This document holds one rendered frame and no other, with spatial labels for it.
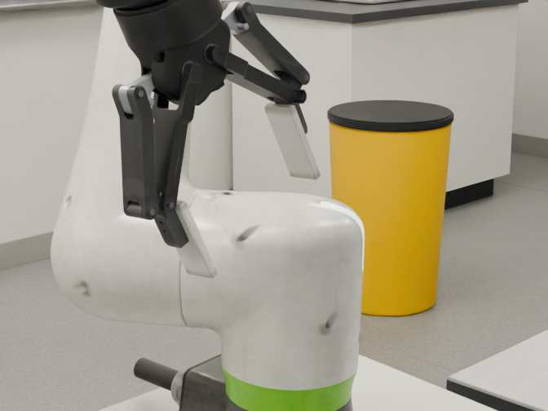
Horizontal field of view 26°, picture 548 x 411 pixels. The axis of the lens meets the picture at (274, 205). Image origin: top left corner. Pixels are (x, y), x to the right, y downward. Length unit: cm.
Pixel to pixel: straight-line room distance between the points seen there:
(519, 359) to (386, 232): 222
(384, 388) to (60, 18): 329
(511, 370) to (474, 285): 269
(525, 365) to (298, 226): 62
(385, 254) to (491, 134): 158
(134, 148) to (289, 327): 27
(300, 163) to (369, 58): 359
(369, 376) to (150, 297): 35
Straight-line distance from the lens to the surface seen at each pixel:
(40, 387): 343
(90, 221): 108
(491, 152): 531
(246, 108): 493
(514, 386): 152
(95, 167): 110
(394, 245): 381
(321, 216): 105
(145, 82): 86
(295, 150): 98
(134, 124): 86
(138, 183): 86
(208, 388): 117
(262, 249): 103
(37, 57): 440
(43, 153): 447
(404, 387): 131
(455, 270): 439
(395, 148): 372
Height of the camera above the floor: 136
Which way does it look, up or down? 15 degrees down
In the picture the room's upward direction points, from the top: straight up
